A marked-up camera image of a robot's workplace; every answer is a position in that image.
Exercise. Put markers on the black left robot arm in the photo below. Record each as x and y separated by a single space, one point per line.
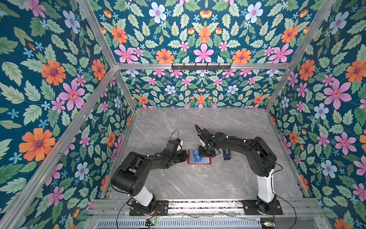
131 175

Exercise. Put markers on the aluminium frame beam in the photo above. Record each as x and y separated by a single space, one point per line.
23 201
283 66

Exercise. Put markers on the black hook rack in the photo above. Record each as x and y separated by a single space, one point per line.
194 67

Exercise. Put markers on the red leather card holder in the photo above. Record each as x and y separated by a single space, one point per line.
206 160

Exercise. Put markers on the blue VIP card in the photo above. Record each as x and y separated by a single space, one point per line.
195 157

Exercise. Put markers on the aluminium frame left beam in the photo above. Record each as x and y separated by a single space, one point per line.
23 201

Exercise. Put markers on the aluminium frame corner post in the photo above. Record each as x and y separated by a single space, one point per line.
106 50

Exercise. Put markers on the aluminium frame back beam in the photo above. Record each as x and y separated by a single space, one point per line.
283 66

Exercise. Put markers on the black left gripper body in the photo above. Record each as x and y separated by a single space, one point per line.
179 157

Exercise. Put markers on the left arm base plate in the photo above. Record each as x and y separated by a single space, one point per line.
148 208

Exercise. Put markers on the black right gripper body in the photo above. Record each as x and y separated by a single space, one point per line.
206 148

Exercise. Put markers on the blue card stand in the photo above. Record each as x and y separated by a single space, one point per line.
227 154

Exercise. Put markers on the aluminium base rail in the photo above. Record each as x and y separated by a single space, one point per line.
288 208

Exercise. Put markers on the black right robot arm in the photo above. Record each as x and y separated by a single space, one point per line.
261 159

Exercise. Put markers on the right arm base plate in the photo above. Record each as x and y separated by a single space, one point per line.
259 207

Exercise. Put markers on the aluminium frame right post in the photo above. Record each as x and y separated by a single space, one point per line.
319 18

